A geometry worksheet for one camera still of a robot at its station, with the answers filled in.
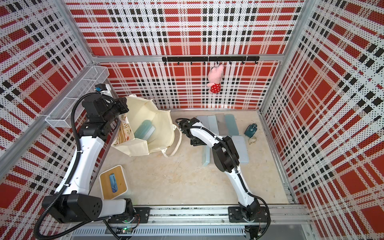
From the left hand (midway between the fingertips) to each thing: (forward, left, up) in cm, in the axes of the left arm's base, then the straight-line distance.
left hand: (128, 98), depth 72 cm
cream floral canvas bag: (-7, -15, -26) cm, 31 cm away
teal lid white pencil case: (+2, +1, -29) cm, 29 cm away
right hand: (-5, -38, -33) cm, 51 cm away
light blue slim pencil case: (+14, -45, -39) cm, 61 cm away
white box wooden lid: (-30, +13, -35) cm, 47 cm away
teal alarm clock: (+3, -69, -32) cm, 76 cm away
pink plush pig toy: (+27, -45, -7) cm, 53 cm away
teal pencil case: (+11, -59, -38) cm, 71 cm away
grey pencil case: (+12, -52, -41) cm, 67 cm away
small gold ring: (0, -71, -39) cm, 81 cm away
